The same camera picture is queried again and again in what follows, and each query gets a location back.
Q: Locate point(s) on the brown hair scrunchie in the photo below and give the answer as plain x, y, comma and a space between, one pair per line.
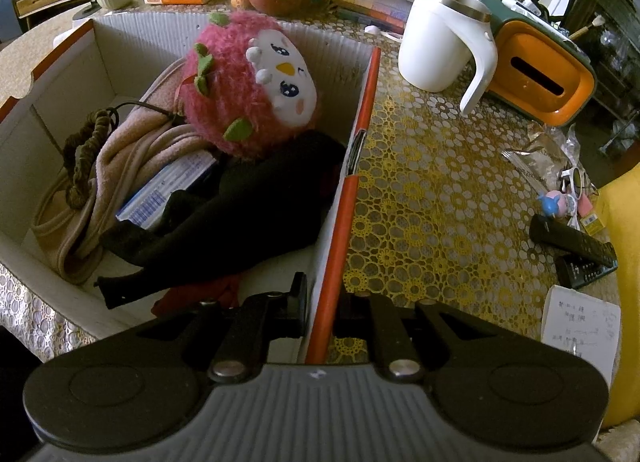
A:
82, 156

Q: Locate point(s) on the white steel mug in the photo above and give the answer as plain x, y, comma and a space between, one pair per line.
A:
430, 41

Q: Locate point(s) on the small blue white box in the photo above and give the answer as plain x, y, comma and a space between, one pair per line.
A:
160, 187

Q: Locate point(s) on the green orange tissue box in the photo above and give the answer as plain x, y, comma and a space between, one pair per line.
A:
525, 71

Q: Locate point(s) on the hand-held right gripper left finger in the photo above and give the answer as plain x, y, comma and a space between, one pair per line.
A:
295, 307

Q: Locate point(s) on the pink cloth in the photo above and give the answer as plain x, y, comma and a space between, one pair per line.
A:
125, 151

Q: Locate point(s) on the black cloth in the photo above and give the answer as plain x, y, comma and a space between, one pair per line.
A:
260, 202

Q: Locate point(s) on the orange cloth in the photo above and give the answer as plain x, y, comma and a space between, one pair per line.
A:
200, 294

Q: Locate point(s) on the handwritten paper note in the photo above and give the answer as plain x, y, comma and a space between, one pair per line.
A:
575, 322

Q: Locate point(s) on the black remote control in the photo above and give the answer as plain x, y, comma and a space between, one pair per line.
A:
580, 272
570, 239

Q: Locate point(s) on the small yellow tag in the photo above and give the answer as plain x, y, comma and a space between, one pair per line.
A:
591, 224

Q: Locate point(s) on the white framed sunglasses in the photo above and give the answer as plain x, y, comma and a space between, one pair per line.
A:
575, 176

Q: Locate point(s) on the pink fruit plush toy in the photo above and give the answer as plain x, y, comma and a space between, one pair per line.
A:
240, 91

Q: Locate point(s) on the small pink blue toy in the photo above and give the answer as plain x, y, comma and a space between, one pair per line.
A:
557, 203

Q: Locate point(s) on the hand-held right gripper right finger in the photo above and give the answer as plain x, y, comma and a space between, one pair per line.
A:
395, 337

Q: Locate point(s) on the orange cardboard box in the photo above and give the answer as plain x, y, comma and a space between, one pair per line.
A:
125, 51

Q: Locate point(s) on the makeup brush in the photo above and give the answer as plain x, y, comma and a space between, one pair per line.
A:
595, 21

